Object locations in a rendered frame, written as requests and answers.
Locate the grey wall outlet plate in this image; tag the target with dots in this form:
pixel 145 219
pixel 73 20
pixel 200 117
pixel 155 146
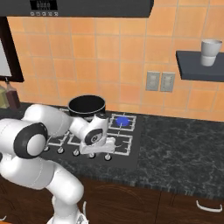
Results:
pixel 167 82
pixel 152 81

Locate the olive bottle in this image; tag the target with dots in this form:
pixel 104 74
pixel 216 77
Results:
pixel 2 97

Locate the white cup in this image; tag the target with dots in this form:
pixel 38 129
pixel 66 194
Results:
pixel 210 52

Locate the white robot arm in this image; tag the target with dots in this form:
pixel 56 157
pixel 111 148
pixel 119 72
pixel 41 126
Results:
pixel 35 172

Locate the dark framed window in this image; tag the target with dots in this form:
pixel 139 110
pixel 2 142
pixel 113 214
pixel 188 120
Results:
pixel 13 55

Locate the dark wall shelf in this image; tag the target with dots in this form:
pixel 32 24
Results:
pixel 195 67

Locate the dark wood cupboard door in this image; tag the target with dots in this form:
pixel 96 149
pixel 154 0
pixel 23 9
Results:
pixel 17 201
pixel 186 211
pixel 122 204

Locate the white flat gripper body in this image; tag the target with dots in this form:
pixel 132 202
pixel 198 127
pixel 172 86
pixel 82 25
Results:
pixel 99 148

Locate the black stove hob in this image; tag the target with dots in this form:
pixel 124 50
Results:
pixel 128 157

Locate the brown bottle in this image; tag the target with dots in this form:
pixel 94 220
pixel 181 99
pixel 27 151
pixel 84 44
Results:
pixel 12 97

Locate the black cooking pot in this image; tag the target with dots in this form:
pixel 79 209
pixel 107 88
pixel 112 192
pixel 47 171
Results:
pixel 86 105

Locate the dark range hood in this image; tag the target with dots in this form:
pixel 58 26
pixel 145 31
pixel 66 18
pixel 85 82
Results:
pixel 87 8

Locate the silver stove knob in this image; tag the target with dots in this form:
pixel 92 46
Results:
pixel 91 155
pixel 76 152
pixel 108 157
pixel 60 150
pixel 46 148

